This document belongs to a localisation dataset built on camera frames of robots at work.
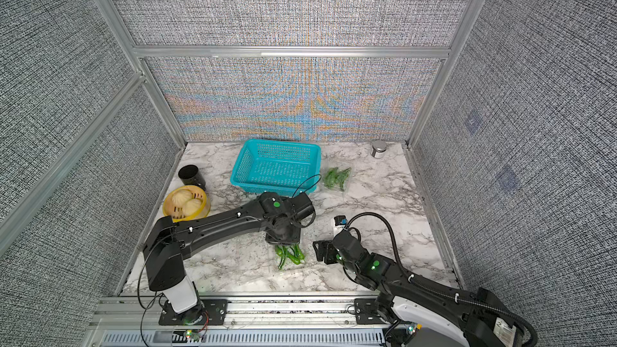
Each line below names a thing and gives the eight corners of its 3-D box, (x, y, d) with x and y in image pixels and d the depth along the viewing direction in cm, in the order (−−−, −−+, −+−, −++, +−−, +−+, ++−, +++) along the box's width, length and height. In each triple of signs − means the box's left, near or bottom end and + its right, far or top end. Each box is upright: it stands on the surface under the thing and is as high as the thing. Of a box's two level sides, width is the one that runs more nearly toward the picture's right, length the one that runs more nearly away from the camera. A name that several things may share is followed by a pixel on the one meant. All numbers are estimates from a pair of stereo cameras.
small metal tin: (371, 158, 114) (373, 152, 110) (369, 146, 119) (371, 140, 115) (385, 158, 114) (388, 152, 110) (382, 146, 119) (385, 140, 115)
